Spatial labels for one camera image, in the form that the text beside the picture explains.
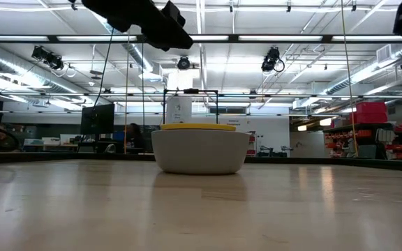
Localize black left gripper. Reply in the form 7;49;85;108
81;0;194;52

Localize white bowl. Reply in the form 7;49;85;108
151;128;251;176

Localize shelf with orange bins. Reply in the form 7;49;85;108
322;122;402;160

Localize white pillar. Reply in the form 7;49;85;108
165;68;194;125

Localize person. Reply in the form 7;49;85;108
124;122;147;154
0;123;21;153

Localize black computer monitor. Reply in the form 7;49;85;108
80;103;116;136

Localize stacked red storage bins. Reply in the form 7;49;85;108
349;101;389;125

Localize black ceiling camera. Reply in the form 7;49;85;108
260;46;286;74
31;45;65;72
177;56;191;71

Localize black overhead frame bar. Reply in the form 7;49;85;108
0;33;402;45

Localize black rectangular rig frame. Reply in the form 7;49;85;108
162;88;221;126

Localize black hanging cable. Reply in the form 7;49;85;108
91;26;115;108

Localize silver ventilation duct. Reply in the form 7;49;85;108
0;47;83;105

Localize black table edge frame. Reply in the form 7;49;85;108
0;149;402;174

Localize yellow hanging cable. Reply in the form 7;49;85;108
339;0;359;158

